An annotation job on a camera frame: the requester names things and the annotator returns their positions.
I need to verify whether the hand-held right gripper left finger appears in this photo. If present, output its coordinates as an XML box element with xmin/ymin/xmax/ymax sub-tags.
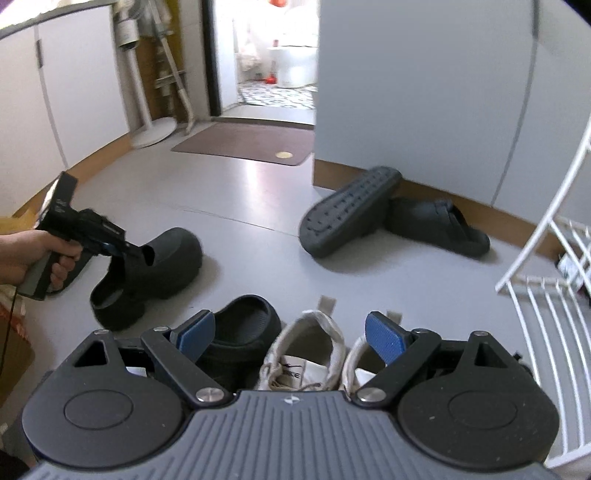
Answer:
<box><xmin>74</xmin><ymin>310</ymin><xmax>234</xmax><ymax>408</ymax></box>

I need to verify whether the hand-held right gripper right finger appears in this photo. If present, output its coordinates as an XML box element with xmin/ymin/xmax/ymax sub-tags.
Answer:
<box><xmin>355</xmin><ymin>311</ymin><xmax>520</xmax><ymax>409</ymax></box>

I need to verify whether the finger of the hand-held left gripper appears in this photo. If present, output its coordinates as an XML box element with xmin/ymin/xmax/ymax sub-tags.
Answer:
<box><xmin>102</xmin><ymin>241</ymin><xmax>145</xmax><ymax>262</ymax></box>

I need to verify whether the white sneaker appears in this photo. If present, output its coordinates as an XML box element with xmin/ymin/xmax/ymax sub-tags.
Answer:
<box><xmin>256</xmin><ymin>298</ymin><xmax>347</xmax><ymax>393</ymax></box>
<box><xmin>342</xmin><ymin>309</ymin><xmax>416</xmax><ymax>393</ymax></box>

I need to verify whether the black chunky clog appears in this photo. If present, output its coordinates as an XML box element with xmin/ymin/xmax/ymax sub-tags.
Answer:
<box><xmin>196</xmin><ymin>294</ymin><xmax>282</xmax><ymax>391</ymax></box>
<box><xmin>89</xmin><ymin>227</ymin><xmax>204</xmax><ymax>332</ymax></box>

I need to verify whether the grey buckle clog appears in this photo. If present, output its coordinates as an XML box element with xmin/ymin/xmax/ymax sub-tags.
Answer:
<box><xmin>298</xmin><ymin>167</ymin><xmax>402</xmax><ymax>258</ymax></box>
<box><xmin>385</xmin><ymin>196</ymin><xmax>491</xmax><ymax>258</ymax></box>

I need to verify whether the white metal shoe rack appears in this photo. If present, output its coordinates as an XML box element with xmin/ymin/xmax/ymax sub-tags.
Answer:
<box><xmin>495</xmin><ymin>117</ymin><xmax>591</xmax><ymax>469</ymax></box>

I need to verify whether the person's left hand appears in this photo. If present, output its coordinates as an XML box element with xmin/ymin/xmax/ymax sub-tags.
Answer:
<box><xmin>0</xmin><ymin>229</ymin><xmax>84</xmax><ymax>292</ymax></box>

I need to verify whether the white cabinet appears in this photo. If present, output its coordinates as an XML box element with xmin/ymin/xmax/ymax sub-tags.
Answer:
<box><xmin>0</xmin><ymin>0</ymin><xmax>132</xmax><ymax>195</ymax></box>

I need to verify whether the white stand fan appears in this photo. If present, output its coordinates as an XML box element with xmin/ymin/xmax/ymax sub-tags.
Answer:
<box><xmin>113</xmin><ymin>0</ymin><xmax>177</xmax><ymax>149</ymax></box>

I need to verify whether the brown patterned box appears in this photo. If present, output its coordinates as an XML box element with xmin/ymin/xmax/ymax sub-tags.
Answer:
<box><xmin>0</xmin><ymin>272</ymin><xmax>37</xmax><ymax>409</ymax></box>

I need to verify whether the white leaning tube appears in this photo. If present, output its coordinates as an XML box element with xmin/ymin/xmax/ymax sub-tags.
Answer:
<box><xmin>154</xmin><ymin>34</ymin><xmax>197</xmax><ymax>136</ymax></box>

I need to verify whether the brown door mat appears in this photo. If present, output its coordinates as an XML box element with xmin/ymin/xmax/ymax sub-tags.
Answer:
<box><xmin>171</xmin><ymin>122</ymin><xmax>315</xmax><ymax>167</ymax></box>

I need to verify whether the grey cabinet with brown plinth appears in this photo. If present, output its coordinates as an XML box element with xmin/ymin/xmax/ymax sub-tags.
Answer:
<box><xmin>313</xmin><ymin>0</ymin><xmax>591</xmax><ymax>261</ymax></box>

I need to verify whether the white toilet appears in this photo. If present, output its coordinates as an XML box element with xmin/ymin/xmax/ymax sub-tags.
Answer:
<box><xmin>268</xmin><ymin>44</ymin><xmax>319</xmax><ymax>89</ymax></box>

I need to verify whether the black door frame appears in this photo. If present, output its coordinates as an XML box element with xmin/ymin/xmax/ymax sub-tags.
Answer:
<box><xmin>205</xmin><ymin>0</ymin><xmax>223</xmax><ymax>118</ymax></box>

